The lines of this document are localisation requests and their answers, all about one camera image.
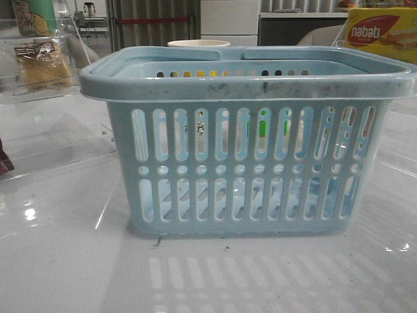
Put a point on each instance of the packaged bread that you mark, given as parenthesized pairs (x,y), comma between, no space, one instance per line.
(43,66)

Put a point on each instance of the light blue plastic basket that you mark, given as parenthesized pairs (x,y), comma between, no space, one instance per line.
(229,140)

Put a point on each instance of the white paper cup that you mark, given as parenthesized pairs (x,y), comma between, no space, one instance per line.
(200,43)

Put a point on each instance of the white cabinet in background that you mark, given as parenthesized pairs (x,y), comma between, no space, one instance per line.
(232,21)

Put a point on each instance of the clear acrylic shelf left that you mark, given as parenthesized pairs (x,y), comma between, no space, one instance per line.
(51,128)

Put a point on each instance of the dark red snack packet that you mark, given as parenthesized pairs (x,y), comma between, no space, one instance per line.
(6,163)

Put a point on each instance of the yellow nabati wafer box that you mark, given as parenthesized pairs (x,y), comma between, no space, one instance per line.
(381,19)

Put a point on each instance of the green yellow cartoon can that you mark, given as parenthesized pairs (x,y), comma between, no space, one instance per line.
(35,18)

